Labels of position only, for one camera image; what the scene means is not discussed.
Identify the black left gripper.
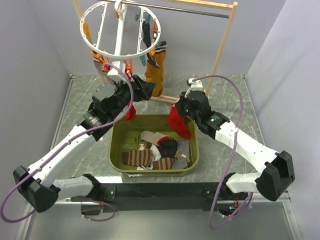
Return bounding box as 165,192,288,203
109,74,157,120

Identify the red santa sock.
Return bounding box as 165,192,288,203
168,104,192,140

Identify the white round clip hanger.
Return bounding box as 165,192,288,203
79,0,162,60

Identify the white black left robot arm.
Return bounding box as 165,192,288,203
13,74,156,213

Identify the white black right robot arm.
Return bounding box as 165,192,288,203
175,90,295,202

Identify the mustard yellow sock pair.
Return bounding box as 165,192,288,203
145,40,167,97

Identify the grey sock in basket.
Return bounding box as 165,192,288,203
171,139,191,170

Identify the beige sock in basket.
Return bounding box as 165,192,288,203
141,130,171,146

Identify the black sock in basket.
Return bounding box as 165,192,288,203
158,139,178,158

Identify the olive green plastic basket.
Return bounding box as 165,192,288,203
109,114,200,177

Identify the grey-brown striped sock pair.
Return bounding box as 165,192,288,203
93,56,108,84

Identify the navy hanging sock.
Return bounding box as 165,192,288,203
142,21,152,48

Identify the brown striped sock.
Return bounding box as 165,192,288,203
122,149,153,167
152,157,176,170

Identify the wooden clothes rack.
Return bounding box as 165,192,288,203
71,0,238,104

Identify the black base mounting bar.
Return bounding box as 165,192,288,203
70,181,251,214

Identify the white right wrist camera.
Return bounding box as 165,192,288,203
184,78,203,98

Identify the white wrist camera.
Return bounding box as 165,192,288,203
184,78,203,98
102,61,126,84

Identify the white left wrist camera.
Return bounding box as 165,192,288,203
102,61,126,84

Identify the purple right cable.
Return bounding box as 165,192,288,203
193,74,253,230

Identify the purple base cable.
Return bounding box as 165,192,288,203
79,198,119,222

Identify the aluminium rail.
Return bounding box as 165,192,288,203
55,190,292,205

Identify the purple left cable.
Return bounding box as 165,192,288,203
0,62,135,223

